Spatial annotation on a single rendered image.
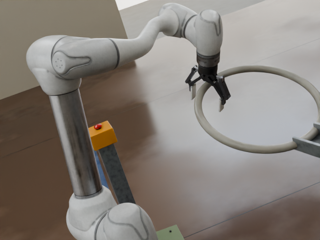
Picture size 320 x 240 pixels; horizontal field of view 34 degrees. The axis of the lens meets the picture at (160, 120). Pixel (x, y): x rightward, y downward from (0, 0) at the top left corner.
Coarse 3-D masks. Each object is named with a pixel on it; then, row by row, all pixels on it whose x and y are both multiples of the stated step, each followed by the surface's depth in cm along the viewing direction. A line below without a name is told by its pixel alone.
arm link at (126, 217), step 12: (120, 204) 170; (132, 204) 169; (108, 216) 168; (120, 216) 165; (132, 216) 164; (144, 216) 167; (108, 228) 165; (120, 228) 163; (132, 228) 163; (144, 228) 165
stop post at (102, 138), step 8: (104, 128) 250; (112, 128) 249; (96, 136) 247; (104, 136) 248; (112, 136) 250; (96, 144) 248; (104, 144) 250; (112, 144) 253; (104, 152) 253; (112, 152) 254; (104, 160) 254; (112, 160) 256; (112, 168) 257; (120, 168) 258; (112, 176) 258; (120, 176) 260; (112, 184) 260; (120, 184) 261; (128, 184) 263; (120, 192) 263; (128, 192) 264; (120, 200) 264; (128, 200) 266
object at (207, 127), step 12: (228, 72) 210; (240, 72) 212; (264, 72) 212; (276, 72) 210; (288, 72) 208; (204, 84) 204; (300, 84) 204; (312, 96) 199; (204, 120) 189; (216, 132) 184; (312, 132) 182; (228, 144) 181; (240, 144) 180; (252, 144) 179; (276, 144) 179; (288, 144) 178
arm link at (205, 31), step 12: (204, 12) 185; (216, 12) 186; (192, 24) 189; (204, 24) 183; (216, 24) 184; (192, 36) 190; (204, 36) 186; (216, 36) 186; (204, 48) 189; (216, 48) 190
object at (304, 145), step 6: (318, 126) 182; (294, 138) 178; (300, 138) 177; (318, 138) 182; (300, 144) 177; (306, 144) 175; (312, 144) 172; (318, 144) 171; (300, 150) 179; (306, 150) 176; (312, 150) 174; (318, 150) 171; (318, 156) 173
